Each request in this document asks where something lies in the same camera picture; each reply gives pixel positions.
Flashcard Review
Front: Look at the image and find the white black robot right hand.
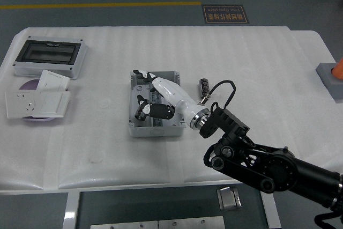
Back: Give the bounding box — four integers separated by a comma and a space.
133, 69, 204, 122

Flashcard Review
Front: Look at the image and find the white table frame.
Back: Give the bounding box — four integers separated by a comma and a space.
64, 182, 282, 229

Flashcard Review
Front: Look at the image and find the grey open plastic box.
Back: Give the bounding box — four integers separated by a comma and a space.
128, 70, 187, 138

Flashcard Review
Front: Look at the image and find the grey metal plate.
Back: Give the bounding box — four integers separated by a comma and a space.
158, 216, 226, 229
90, 220, 159, 229

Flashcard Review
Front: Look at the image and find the purple round plate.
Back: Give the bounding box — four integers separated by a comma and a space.
19, 78, 55, 122

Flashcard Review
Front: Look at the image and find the grey box with dark window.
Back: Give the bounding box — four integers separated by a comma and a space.
12, 35, 88, 80

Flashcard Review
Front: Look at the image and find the grey block base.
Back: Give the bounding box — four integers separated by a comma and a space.
315, 62, 343, 103

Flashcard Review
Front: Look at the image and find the white switch panel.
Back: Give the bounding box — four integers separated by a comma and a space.
36, 69, 71, 92
34, 91, 71, 119

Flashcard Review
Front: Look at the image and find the white socket panel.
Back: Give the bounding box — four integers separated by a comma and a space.
5, 91, 41, 119

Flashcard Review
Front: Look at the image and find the silver metal bracket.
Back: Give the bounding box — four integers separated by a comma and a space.
217, 186, 242, 211

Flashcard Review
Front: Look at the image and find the black sleeved cable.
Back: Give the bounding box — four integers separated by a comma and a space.
314, 211, 343, 229

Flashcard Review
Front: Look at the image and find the white foam mat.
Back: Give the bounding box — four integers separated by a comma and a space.
0, 26, 337, 190

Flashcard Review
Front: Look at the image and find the black cylindrical battery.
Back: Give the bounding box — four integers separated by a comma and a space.
199, 78, 211, 99
135, 105, 147, 121

